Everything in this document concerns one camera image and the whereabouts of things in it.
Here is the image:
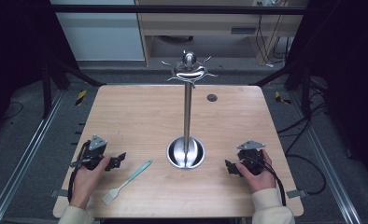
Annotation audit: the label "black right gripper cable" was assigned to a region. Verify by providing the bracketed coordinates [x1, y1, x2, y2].
[243, 154, 288, 207]

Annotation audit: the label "teal handled pastry brush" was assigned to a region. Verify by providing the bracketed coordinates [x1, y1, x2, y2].
[101, 160, 153, 206]

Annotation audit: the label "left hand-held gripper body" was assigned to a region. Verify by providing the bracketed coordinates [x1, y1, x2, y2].
[69, 133, 108, 171]

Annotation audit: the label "person's right hand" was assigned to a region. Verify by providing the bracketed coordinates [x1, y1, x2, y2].
[235, 148, 277, 194]

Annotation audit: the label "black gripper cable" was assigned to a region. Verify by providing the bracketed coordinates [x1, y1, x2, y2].
[243, 154, 288, 207]
[66, 140, 92, 203]

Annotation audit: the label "aluminium floor rail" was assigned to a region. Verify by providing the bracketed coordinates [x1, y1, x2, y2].
[0, 90, 66, 224]
[289, 90, 363, 224]

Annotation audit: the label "black metal frame stand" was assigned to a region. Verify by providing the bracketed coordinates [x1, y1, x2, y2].
[41, 57, 107, 119]
[250, 57, 315, 120]

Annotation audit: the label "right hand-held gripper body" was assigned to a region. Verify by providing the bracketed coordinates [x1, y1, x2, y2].
[236, 139, 267, 175]

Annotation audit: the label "yellow black tape marker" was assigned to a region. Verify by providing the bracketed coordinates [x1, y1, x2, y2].
[274, 91, 292, 105]
[74, 90, 89, 106]

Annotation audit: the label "white cabinet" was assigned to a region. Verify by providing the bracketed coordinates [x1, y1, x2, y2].
[49, 0, 146, 62]

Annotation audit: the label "thin black floor cable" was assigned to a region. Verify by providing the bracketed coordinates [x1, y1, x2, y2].
[2, 100, 24, 121]

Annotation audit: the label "person's left hand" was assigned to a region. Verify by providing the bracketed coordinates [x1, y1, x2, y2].
[69, 156, 112, 210]

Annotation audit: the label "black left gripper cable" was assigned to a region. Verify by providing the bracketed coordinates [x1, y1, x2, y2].
[66, 140, 92, 203]

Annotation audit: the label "metal utensil stand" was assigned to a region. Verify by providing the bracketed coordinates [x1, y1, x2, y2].
[161, 50, 219, 171]

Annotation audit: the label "black cables under desk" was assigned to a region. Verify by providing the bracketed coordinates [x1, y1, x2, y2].
[255, 13, 293, 68]

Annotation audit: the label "wooden desk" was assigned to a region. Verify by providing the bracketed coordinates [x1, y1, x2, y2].
[134, 0, 309, 67]

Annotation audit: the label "black frame crossbar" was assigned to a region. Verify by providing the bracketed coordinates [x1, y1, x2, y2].
[49, 4, 308, 16]

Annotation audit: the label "grey table bracket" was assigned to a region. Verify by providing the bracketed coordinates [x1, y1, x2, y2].
[49, 189, 69, 199]
[286, 189, 308, 200]

